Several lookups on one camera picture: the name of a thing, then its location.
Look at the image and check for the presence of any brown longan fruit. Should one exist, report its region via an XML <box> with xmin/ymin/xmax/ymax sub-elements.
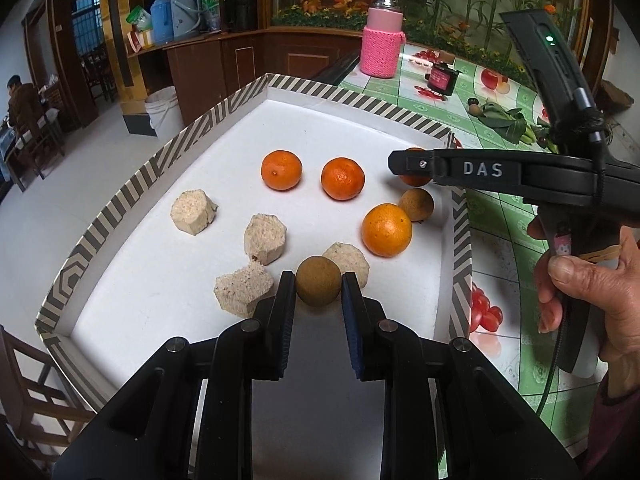
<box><xmin>295</xmin><ymin>256</ymin><xmax>342</xmax><ymax>308</ymax></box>

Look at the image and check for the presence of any grey kettle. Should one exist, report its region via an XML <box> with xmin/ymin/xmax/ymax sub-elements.
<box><xmin>170</xmin><ymin>0</ymin><xmax>204</xmax><ymax>41</ymax></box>

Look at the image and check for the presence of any green leafy bok choy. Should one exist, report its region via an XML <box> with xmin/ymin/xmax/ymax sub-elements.
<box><xmin>478</xmin><ymin>102</ymin><xmax>537</xmax><ymax>145</ymax></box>

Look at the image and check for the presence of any beige round cake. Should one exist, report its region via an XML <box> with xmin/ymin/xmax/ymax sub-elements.
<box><xmin>322</xmin><ymin>242</ymin><xmax>370</xmax><ymax>288</ymax></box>

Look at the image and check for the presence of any seated person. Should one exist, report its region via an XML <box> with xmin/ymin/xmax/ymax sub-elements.
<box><xmin>6</xmin><ymin>75</ymin><xmax>44</xmax><ymax>136</ymax></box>

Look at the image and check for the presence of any orange mandarin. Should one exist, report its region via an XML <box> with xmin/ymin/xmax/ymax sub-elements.
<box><xmin>398</xmin><ymin>147</ymin><xmax>434</xmax><ymax>188</ymax></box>
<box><xmin>320</xmin><ymin>157</ymin><xmax>366</xmax><ymax>202</ymax></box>
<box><xmin>260</xmin><ymin>150</ymin><xmax>303</xmax><ymax>192</ymax></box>

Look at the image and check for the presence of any wooden chair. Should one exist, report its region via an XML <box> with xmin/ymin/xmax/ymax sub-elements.
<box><xmin>1</xmin><ymin>330</ymin><xmax>94</xmax><ymax>477</ymax></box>

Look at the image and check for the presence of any striped white tray box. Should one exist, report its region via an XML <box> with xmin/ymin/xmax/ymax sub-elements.
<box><xmin>36</xmin><ymin>74</ymin><xmax>472</xmax><ymax>410</ymax></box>

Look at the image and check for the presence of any pink knit-sleeved bottle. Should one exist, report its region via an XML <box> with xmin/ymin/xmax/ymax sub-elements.
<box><xmin>359</xmin><ymin>0</ymin><xmax>406</xmax><ymax>79</ymax></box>

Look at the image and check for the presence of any right hand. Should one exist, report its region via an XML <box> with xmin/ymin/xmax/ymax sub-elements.
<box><xmin>534</xmin><ymin>226</ymin><xmax>640</xmax><ymax>399</ymax></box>

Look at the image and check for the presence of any beige hexagonal cake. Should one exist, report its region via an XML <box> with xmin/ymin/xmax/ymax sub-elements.
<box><xmin>244</xmin><ymin>214</ymin><xmax>286</xmax><ymax>266</ymax></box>

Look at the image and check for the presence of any beige cake back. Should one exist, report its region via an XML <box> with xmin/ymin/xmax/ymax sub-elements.
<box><xmin>214</xmin><ymin>262</ymin><xmax>274</xmax><ymax>318</ymax></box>

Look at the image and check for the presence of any blue thermos jug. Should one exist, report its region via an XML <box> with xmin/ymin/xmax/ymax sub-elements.
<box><xmin>151</xmin><ymin>0</ymin><xmax>174</xmax><ymax>46</ymax></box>

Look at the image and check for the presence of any dark jar with cork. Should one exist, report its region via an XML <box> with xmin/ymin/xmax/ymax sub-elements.
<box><xmin>427</xmin><ymin>63</ymin><xmax>459</xmax><ymax>96</ymax></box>

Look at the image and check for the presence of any white plastic bucket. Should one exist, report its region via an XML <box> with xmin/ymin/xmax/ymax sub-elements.
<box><xmin>144</xmin><ymin>86</ymin><xmax>184</xmax><ymax>142</ymax></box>

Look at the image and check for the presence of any large orange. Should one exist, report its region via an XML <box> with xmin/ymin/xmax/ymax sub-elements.
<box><xmin>360</xmin><ymin>203</ymin><xmax>412</xmax><ymax>258</ymax></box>

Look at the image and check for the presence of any wooden sideboard cabinet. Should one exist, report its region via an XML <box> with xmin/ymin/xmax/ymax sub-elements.
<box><xmin>129</xmin><ymin>26</ymin><xmax>361</xmax><ymax>124</ymax></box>

